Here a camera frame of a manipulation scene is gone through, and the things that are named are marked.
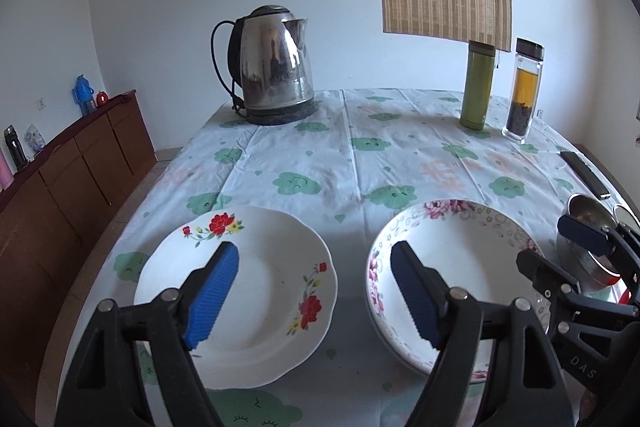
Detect stainless steel electric kettle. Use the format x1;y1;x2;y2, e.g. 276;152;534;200
227;5;316;110

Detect pink bottle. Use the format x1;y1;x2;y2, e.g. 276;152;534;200
0;152;15;192

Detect white plate pink flowers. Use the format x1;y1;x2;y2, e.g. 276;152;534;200
366;199;546;383

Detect brown wooden sideboard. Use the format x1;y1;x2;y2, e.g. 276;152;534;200
0;89;157;408

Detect green thermos flask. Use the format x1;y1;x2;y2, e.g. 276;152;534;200
460;42;497;131

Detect clear plastic bag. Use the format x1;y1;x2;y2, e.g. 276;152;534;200
25;124;47;154

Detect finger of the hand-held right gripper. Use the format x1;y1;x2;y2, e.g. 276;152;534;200
516;249;640;324
558;214;640;303

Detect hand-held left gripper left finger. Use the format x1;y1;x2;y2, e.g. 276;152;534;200
55;241;240;427

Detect black kettle base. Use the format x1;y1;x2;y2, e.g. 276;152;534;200
242;99;320;126

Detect black bottle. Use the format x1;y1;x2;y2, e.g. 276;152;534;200
3;125;28;171

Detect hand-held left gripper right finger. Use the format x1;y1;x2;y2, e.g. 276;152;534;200
390;241;576;427

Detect green cloud print tablecloth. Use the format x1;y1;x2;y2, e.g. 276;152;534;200
107;87;626;427

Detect dark red bowl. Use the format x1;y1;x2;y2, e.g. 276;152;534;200
580;257;626;294

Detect black smartphone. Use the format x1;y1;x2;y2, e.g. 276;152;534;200
560;150;612;200

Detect blue water bottle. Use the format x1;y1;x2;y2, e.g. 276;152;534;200
71;74;96;116

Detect glass tea bottle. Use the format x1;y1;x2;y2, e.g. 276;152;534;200
501;38;544;144

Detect white plate red flowers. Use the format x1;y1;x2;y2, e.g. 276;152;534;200
133;205;339;390

